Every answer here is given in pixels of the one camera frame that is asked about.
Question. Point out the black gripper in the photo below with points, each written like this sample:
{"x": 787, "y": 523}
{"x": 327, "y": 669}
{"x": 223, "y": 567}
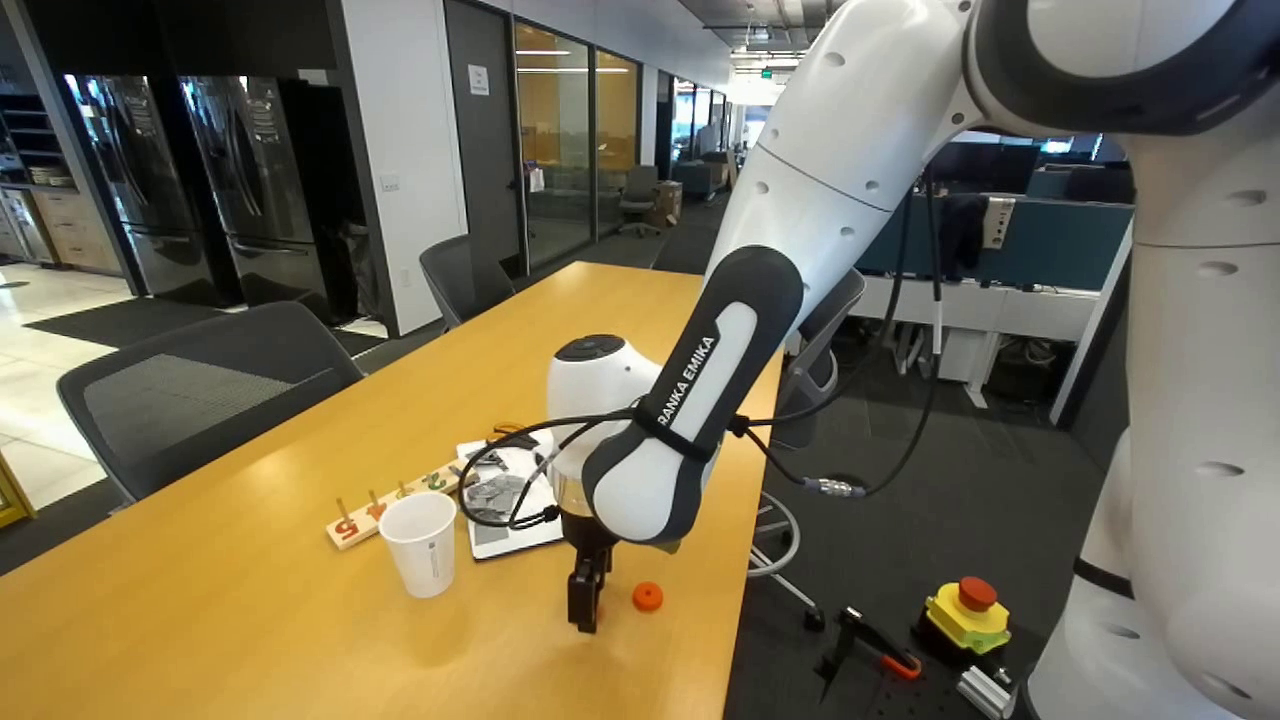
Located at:
{"x": 591, "y": 551}

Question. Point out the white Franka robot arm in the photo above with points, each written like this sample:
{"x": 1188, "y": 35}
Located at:
{"x": 826, "y": 160}

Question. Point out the white paper cup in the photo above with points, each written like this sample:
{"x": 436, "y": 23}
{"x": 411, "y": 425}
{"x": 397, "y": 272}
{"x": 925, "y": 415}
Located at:
{"x": 420, "y": 545}

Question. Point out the small whiteboard with red writing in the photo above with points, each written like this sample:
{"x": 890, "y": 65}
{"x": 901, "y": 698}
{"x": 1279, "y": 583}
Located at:
{"x": 504, "y": 541}

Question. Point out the wooden peg toy base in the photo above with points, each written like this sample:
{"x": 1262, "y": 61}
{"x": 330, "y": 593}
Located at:
{"x": 352, "y": 531}

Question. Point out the small grey office chair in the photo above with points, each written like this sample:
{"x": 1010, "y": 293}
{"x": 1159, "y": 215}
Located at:
{"x": 460, "y": 279}

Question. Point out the yellow red emergency stop button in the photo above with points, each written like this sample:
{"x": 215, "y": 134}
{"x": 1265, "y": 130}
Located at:
{"x": 969, "y": 617}

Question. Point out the small white box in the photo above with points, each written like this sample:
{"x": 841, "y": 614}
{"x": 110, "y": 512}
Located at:
{"x": 988, "y": 689}

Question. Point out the large grey office chair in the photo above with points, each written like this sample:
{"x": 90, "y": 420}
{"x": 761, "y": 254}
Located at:
{"x": 202, "y": 387}

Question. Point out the white office desk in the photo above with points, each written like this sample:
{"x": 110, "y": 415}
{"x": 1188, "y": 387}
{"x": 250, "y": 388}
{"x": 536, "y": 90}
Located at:
{"x": 1013, "y": 304}

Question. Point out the white paper door sign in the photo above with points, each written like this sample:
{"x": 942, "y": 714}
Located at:
{"x": 477, "y": 81}

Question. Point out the yellow floor sign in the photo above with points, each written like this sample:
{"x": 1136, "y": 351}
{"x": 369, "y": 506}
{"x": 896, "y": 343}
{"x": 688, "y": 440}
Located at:
{"x": 8, "y": 499}

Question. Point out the blue desk partition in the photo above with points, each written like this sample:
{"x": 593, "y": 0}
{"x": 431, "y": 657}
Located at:
{"x": 1055, "y": 243}

